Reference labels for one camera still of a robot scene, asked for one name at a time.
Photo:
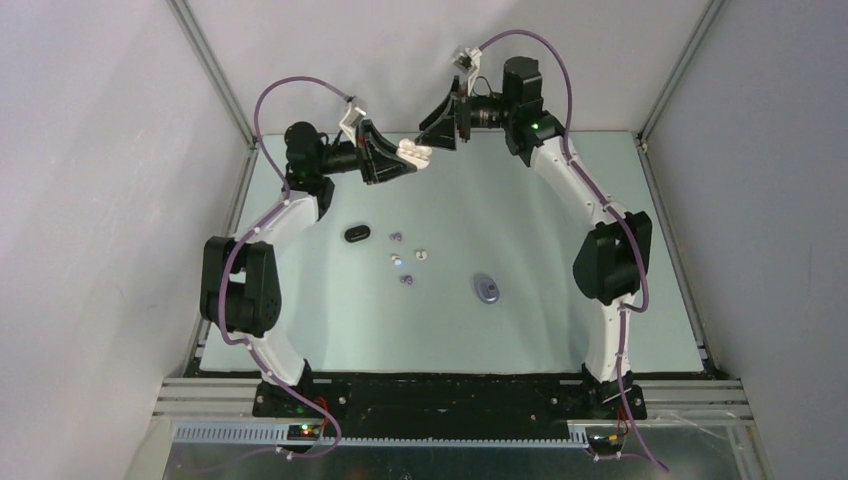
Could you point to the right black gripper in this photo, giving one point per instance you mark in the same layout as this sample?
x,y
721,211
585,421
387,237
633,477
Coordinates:
x,y
444,134

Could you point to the black earbud charging case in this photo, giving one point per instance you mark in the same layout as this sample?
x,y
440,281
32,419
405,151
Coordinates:
x,y
357,233

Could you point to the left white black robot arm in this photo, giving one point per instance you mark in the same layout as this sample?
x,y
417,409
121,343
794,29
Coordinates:
x,y
240,281

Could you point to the controller board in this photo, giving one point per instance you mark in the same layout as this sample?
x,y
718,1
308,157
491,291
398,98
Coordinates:
x,y
304,432
606,445

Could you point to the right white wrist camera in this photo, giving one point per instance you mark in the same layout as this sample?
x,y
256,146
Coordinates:
x,y
468,62

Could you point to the white earbud charging case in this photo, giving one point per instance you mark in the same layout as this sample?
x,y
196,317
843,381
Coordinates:
x,y
419,156

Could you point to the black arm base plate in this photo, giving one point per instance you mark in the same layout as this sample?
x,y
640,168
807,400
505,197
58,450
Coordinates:
x,y
566,395

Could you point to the purple earbud charging case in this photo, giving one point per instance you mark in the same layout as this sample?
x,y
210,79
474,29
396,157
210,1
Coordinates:
x,y
486,289

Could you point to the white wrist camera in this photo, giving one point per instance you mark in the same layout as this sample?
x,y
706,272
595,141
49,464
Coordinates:
x,y
468,62
355,112

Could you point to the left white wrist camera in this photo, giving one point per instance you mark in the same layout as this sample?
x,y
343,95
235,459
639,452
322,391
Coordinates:
x,y
355,112

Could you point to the left controller board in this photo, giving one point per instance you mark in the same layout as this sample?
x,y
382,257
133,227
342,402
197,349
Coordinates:
x,y
304,432

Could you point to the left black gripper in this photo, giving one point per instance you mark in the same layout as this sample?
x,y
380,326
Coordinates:
x,y
376,156

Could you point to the aluminium frame rail front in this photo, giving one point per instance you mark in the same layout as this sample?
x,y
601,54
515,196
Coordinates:
x,y
221,411

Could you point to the right controller board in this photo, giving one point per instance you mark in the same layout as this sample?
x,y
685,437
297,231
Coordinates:
x,y
606,445

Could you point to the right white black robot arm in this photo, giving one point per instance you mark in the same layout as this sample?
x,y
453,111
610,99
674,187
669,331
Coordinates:
x,y
611,264

